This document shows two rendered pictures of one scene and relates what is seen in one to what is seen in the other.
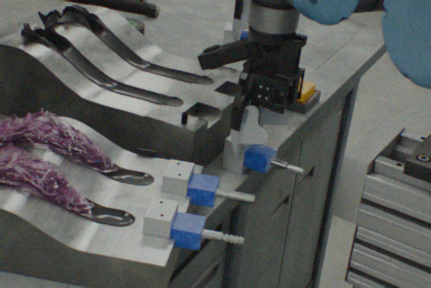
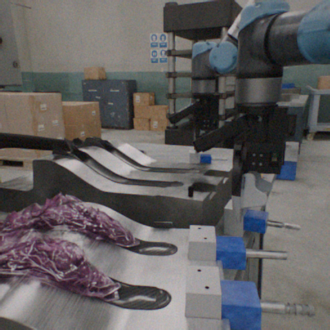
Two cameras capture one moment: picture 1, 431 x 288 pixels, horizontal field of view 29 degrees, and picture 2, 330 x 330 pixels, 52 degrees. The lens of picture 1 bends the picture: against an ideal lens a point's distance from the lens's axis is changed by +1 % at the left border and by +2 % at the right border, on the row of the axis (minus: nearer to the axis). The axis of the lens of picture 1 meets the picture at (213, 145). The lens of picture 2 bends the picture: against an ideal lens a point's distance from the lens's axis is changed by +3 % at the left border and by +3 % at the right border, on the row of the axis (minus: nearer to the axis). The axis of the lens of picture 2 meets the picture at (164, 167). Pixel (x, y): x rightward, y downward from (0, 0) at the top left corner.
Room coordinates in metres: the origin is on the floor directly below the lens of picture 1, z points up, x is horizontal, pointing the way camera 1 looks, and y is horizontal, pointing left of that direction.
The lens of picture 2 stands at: (0.61, 0.10, 1.09)
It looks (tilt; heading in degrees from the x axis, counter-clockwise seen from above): 15 degrees down; 359
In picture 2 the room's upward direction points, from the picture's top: 1 degrees counter-clockwise
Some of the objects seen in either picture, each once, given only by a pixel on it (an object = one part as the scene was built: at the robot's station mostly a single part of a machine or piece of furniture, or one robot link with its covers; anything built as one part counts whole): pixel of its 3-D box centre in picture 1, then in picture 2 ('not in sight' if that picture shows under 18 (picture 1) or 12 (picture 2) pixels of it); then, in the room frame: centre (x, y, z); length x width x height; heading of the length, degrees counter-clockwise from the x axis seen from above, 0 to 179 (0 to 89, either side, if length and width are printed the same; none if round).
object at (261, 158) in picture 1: (265, 159); (261, 222); (1.18, -0.09, 0.83); 0.13 x 0.05 x 0.05; 65
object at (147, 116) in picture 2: not in sight; (152, 111); (8.17, 0.28, 0.42); 0.86 x 0.33 x 0.83; 66
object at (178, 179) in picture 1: (209, 191); (236, 252); (1.02, 0.00, 0.86); 0.13 x 0.05 x 0.05; 83
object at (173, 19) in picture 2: not in sight; (209, 84); (5.95, -0.68, 1.03); 1.54 x 0.94 x 2.06; 156
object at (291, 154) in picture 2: not in sight; (269, 150); (4.35, -1.16, 0.28); 0.61 x 0.41 x 0.15; 66
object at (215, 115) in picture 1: (201, 121); (201, 196); (1.21, 0.02, 0.87); 0.05 x 0.05 x 0.04; 66
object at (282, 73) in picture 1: (271, 67); (258, 138); (1.19, -0.08, 0.99); 0.09 x 0.08 x 0.12; 66
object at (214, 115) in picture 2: not in sight; (205, 113); (1.71, -0.05, 0.99); 0.09 x 0.08 x 0.12; 87
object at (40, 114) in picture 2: not in sight; (13, 127); (5.22, 2.12, 0.47); 1.22 x 0.80 x 0.94; 70
